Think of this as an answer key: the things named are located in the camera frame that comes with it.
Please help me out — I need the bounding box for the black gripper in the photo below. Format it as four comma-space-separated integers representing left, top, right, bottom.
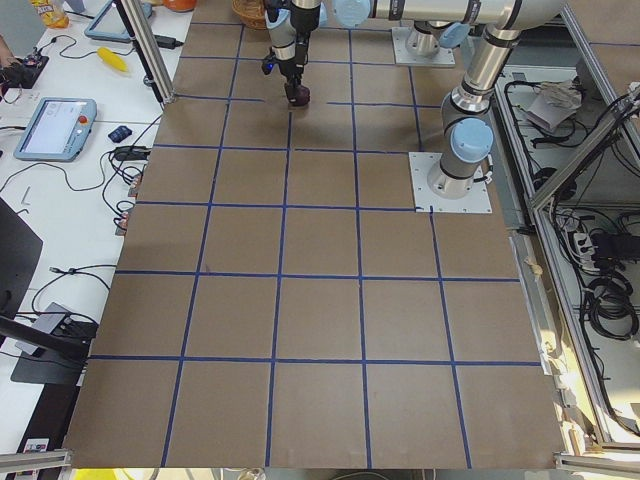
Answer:
275, 57, 298, 85
294, 32, 309, 80

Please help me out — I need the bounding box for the dark red apple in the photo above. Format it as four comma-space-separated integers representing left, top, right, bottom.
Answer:
285, 84, 310, 107

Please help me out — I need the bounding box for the woven wicker basket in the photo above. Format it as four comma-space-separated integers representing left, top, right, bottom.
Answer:
232, 0, 267, 30

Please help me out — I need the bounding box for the black power adapter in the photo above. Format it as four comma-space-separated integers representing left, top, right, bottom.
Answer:
154, 34, 184, 50

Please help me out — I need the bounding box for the blue computer mouse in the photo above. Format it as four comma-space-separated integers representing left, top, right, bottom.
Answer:
108, 125, 132, 143

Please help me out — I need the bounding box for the yellow toy corn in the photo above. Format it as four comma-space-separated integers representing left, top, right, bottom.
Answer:
96, 47, 129, 74

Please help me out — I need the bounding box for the teach pendant tablet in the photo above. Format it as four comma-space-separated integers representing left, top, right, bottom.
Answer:
14, 97, 97, 162
84, 1, 131, 43

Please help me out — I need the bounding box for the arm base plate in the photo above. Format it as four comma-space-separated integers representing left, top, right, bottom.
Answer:
391, 27, 456, 68
408, 152, 492, 214

